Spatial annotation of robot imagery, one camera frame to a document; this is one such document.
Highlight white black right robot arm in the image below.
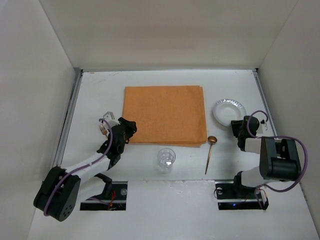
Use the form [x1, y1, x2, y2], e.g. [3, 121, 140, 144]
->
[230, 115, 308, 194]

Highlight white round plate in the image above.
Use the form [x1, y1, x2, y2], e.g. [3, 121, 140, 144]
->
[212, 98, 247, 127]

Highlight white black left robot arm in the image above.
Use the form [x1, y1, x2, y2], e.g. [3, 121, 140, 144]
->
[33, 117, 137, 222]

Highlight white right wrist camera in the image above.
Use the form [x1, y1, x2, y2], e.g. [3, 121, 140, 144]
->
[257, 119, 269, 135]

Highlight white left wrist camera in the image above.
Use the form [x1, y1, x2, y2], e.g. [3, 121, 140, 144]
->
[99, 111, 120, 129]

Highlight orange cloth placemat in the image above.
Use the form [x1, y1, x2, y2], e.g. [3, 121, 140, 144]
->
[122, 85, 207, 147]

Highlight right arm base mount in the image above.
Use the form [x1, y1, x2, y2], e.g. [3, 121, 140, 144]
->
[213, 180, 269, 211]

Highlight copper spoon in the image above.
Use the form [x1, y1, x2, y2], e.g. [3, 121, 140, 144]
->
[205, 136, 218, 174]

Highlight clear plastic cup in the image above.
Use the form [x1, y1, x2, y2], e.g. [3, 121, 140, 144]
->
[157, 148, 176, 174]

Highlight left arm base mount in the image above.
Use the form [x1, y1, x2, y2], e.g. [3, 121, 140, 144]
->
[79, 173, 128, 211]

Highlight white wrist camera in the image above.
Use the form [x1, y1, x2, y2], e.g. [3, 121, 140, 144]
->
[257, 119, 269, 135]
[99, 111, 120, 129]

